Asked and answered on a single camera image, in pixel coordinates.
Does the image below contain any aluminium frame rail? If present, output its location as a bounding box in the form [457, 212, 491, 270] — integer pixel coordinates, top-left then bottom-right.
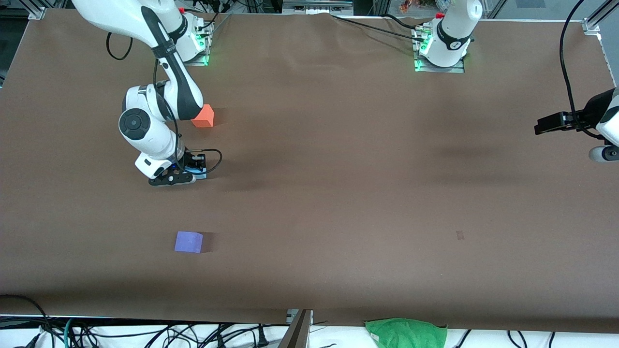
[282, 0, 354, 15]

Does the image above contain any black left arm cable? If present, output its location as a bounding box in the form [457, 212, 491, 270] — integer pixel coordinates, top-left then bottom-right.
[559, 0, 603, 140]

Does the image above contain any purple foam block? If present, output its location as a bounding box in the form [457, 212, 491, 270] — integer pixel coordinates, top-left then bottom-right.
[174, 231, 204, 254]

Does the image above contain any brown table cover sheet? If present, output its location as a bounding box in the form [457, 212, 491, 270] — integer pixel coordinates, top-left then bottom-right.
[0, 9, 619, 334]

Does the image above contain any green cloth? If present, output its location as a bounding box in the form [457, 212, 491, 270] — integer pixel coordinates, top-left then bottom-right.
[365, 318, 448, 348]

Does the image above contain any grey metal post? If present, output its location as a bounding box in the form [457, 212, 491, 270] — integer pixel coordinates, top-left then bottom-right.
[278, 309, 314, 348]

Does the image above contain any thick black floor cable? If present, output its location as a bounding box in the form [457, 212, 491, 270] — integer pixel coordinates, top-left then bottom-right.
[0, 294, 55, 348]

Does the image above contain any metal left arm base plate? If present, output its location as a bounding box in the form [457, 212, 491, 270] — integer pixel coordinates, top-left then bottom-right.
[413, 27, 466, 74]

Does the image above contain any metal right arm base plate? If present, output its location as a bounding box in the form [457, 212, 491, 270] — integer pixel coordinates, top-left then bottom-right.
[183, 22, 210, 67]

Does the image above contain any black cable to base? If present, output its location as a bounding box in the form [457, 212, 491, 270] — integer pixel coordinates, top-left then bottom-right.
[381, 14, 420, 29]
[331, 14, 420, 39]

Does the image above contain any teal cable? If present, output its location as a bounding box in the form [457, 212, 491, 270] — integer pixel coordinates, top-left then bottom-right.
[62, 318, 81, 348]

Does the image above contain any orange foam block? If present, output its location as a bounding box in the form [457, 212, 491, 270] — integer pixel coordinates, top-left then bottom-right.
[192, 104, 215, 129]

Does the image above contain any aluminium corner profile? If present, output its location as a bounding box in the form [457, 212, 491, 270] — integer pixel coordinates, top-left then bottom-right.
[25, 0, 47, 20]
[582, 0, 619, 35]

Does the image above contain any orange toy pile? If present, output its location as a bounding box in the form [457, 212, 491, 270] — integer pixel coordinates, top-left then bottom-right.
[398, 0, 438, 13]

